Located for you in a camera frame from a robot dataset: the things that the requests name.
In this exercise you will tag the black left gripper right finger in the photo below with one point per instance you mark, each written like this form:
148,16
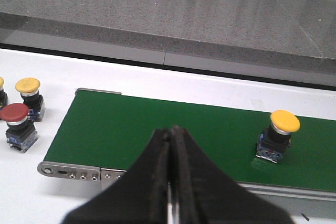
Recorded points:
205,194

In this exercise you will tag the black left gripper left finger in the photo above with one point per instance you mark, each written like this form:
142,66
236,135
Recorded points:
139,196

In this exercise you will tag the green conveyor belt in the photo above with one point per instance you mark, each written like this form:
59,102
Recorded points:
210,134

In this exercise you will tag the grey stone slab left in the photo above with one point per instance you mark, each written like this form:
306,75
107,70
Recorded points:
244,38

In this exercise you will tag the grey stone slab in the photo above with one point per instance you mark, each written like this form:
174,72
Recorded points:
244,38
317,19

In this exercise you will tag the grey stone slab right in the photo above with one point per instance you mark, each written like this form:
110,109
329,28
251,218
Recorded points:
317,19

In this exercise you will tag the aluminium conveyor frame rail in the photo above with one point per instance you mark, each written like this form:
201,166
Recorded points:
71,172

